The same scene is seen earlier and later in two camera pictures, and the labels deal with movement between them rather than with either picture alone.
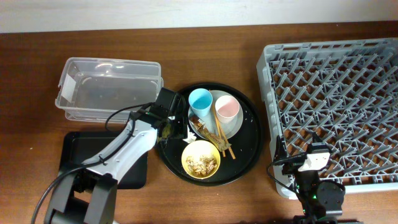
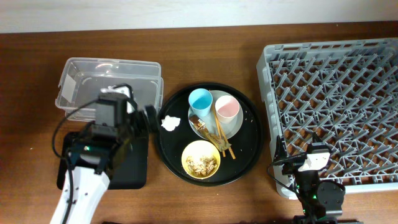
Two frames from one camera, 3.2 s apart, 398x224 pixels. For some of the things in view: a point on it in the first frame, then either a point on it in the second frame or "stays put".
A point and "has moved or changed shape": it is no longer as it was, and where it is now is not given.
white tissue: [191, 137] has moved or changed shape
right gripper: [293, 164] stays put
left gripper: [182, 124] → [140, 124]
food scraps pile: [201, 166] stays put
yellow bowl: [201, 159] stays put
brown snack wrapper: [216, 140] stays put
